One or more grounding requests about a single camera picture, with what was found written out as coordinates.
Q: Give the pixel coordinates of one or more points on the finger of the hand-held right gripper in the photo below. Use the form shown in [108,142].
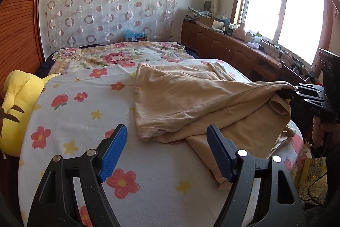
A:
[314,104]
[308,89]

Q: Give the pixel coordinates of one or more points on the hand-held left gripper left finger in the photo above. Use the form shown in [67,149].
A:
[114,152]

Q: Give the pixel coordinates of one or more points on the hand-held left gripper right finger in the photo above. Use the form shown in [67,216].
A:
[220,152]

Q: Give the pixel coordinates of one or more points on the beige t-shirt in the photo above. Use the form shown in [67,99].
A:
[186,99]

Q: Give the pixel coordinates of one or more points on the person's right hand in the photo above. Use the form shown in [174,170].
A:
[322,134]

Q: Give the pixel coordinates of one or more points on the white floral bed sheet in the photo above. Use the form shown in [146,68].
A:
[79,120]

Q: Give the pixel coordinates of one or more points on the white plastic bag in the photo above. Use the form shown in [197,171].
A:
[253,45]

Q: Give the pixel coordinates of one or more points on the yellow patterned cloth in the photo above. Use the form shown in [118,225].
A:
[310,176]

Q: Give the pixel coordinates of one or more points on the white jug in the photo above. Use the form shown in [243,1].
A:
[240,31]

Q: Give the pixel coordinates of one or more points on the low wooden cabinet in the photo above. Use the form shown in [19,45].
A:
[225,46]

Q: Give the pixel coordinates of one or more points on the window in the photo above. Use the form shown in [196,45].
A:
[268,3]

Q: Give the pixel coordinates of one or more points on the floral fleece blanket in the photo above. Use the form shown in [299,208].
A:
[119,54]

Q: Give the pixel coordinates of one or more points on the yellow plush toy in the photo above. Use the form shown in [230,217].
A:
[18,99]

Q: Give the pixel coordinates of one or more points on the teal plastic bag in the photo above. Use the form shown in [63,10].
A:
[134,35]

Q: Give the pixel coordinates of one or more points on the cardboard box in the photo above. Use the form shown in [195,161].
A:
[205,21]

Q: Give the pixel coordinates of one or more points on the folded patterned cloth stack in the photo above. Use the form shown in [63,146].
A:
[199,12]

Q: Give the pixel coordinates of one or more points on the sheer circle-patterned curtain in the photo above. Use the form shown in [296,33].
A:
[106,3]

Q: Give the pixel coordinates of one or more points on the wooden slatted wardrobe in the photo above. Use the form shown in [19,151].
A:
[21,30]

